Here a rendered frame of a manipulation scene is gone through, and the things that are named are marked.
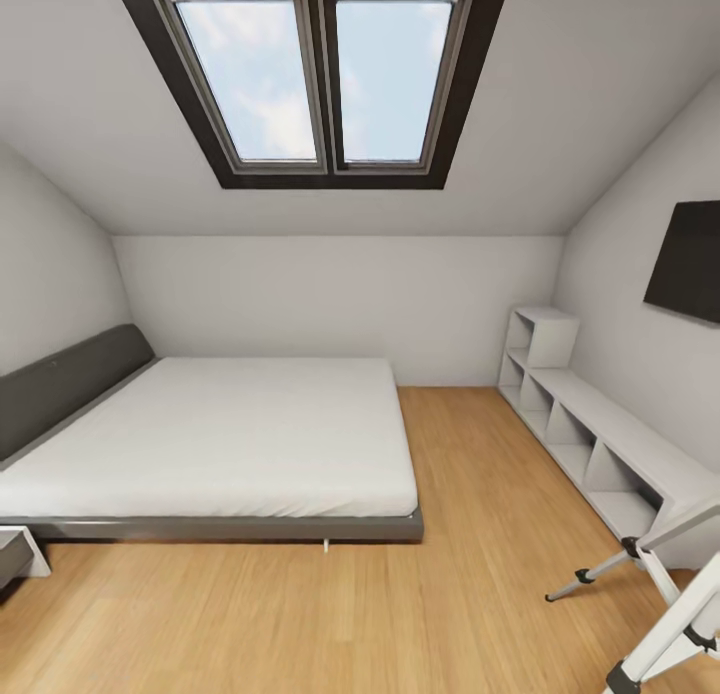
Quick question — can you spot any camera tripod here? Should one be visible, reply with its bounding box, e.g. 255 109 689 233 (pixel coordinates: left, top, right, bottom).
545 490 720 694

